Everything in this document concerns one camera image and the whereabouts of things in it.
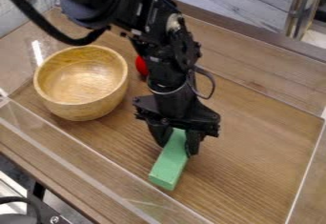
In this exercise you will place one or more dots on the wooden brown bowl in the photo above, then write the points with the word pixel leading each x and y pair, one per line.
pixel 82 82

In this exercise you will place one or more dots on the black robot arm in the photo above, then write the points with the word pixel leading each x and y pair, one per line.
pixel 154 26

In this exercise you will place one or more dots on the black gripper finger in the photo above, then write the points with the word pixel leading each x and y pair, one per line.
pixel 194 138
pixel 161 131

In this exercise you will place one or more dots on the metal table leg background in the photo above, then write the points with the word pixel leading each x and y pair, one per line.
pixel 300 18

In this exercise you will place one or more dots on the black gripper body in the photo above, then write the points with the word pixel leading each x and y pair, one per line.
pixel 183 109

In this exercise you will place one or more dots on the red plush strawberry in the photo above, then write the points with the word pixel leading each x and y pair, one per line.
pixel 142 66

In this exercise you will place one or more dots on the green rectangular block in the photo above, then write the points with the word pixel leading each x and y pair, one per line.
pixel 170 163

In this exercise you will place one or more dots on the black table clamp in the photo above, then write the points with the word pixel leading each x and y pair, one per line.
pixel 48 215

